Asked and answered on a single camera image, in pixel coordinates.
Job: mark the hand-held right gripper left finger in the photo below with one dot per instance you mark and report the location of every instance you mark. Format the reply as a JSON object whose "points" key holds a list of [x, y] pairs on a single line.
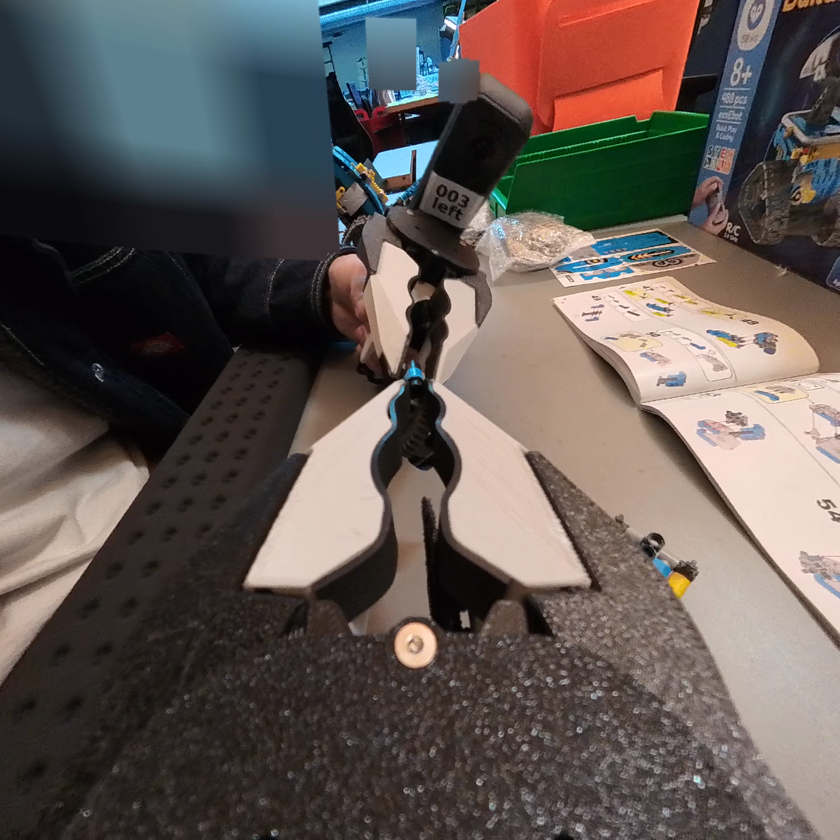
{"points": [[315, 525]]}

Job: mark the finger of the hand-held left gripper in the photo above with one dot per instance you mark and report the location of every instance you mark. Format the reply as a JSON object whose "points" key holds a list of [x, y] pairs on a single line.
{"points": [[387, 309], [456, 309]]}

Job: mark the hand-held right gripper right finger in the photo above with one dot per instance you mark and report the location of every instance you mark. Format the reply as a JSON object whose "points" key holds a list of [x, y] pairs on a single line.
{"points": [[525, 525]]}

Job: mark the black blue brick assembly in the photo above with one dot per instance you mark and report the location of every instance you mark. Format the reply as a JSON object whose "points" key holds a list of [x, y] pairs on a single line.
{"points": [[416, 420]]}

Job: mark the yellow blue brick assembly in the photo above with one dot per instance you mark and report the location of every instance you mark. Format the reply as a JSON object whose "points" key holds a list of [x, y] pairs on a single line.
{"points": [[672, 567]]}

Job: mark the grey desk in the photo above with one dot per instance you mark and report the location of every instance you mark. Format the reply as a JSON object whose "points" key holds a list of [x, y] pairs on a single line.
{"points": [[591, 433]]}

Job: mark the person's left hand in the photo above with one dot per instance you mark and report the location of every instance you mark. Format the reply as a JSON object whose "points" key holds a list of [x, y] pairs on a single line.
{"points": [[347, 295]]}

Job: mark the clear plastic bag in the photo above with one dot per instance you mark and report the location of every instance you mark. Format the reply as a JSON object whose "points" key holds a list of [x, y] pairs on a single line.
{"points": [[532, 243]]}

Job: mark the blue toy robot model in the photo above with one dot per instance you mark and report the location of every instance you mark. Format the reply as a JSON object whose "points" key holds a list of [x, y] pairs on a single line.
{"points": [[361, 184]]}

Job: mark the black perforated mat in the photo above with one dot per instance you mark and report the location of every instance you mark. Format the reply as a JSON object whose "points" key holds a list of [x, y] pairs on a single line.
{"points": [[197, 499]]}

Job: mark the green plastic bin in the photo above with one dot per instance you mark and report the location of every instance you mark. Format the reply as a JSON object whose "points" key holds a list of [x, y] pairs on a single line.
{"points": [[604, 171]]}

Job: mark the red plastic bin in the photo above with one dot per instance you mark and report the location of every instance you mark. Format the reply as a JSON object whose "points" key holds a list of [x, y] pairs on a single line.
{"points": [[578, 53]]}

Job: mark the blue white leaflet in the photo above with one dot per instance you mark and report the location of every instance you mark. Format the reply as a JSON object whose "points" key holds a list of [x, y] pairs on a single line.
{"points": [[630, 256]]}

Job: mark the building instruction booklet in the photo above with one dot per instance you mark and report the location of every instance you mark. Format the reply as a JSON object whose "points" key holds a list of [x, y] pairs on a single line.
{"points": [[735, 394]]}

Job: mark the white shirt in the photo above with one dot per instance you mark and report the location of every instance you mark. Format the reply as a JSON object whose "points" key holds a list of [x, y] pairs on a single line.
{"points": [[59, 512]]}

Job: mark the dark blue toy set box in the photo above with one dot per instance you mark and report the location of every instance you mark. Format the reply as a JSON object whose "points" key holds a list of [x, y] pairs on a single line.
{"points": [[781, 145]]}

